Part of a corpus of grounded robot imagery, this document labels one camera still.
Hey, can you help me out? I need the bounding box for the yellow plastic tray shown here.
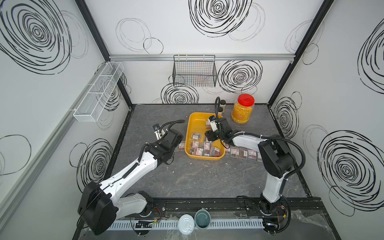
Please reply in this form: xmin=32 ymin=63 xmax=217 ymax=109
xmin=185 ymin=112 xmax=226 ymax=161

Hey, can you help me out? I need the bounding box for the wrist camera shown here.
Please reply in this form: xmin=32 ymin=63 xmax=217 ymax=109
xmin=153 ymin=124 xmax=163 ymax=140
xmin=209 ymin=116 xmax=218 ymax=132

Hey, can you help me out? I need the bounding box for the paper clip box table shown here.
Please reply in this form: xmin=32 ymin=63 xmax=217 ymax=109
xmin=230 ymin=147 xmax=240 ymax=159
xmin=178 ymin=141 xmax=186 ymax=152

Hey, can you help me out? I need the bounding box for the white slotted cable duct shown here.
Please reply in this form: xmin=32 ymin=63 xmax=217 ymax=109
xmin=108 ymin=219 xmax=265 ymax=231

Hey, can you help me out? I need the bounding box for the red lid corn jar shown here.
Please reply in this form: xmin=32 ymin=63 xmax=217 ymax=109
xmin=231 ymin=94 xmax=255 ymax=124

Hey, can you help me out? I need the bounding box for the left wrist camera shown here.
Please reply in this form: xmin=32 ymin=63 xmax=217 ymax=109
xmin=153 ymin=124 xmax=163 ymax=140

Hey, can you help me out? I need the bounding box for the black corrugated cable right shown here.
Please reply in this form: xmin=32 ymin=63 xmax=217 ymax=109
xmin=214 ymin=96 xmax=306 ymax=181

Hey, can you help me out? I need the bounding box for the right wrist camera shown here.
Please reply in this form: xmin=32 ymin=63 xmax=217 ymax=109
xmin=209 ymin=116 xmax=218 ymax=132

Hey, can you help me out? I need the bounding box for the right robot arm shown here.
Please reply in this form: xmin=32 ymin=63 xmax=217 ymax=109
xmin=205 ymin=116 xmax=296 ymax=216

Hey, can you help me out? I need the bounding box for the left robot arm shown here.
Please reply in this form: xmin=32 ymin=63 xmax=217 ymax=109
xmin=78 ymin=129 xmax=183 ymax=236

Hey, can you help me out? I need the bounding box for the paper clip box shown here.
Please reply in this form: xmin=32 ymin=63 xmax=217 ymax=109
xmin=257 ymin=153 xmax=263 ymax=163
xmin=239 ymin=148 xmax=248 ymax=159
xmin=248 ymin=149 xmax=258 ymax=160

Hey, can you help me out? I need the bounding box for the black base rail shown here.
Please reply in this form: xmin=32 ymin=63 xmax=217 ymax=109
xmin=86 ymin=196 xmax=325 ymax=217

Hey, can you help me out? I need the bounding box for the white mesh wall shelf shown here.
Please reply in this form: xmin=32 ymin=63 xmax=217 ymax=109
xmin=73 ymin=62 xmax=124 ymax=123

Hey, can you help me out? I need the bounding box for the black wire basket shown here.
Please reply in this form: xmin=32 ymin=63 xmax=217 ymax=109
xmin=172 ymin=55 xmax=218 ymax=88

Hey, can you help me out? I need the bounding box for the teal cup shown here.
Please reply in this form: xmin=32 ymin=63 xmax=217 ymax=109
xmin=194 ymin=209 xmax=212 ymax=230

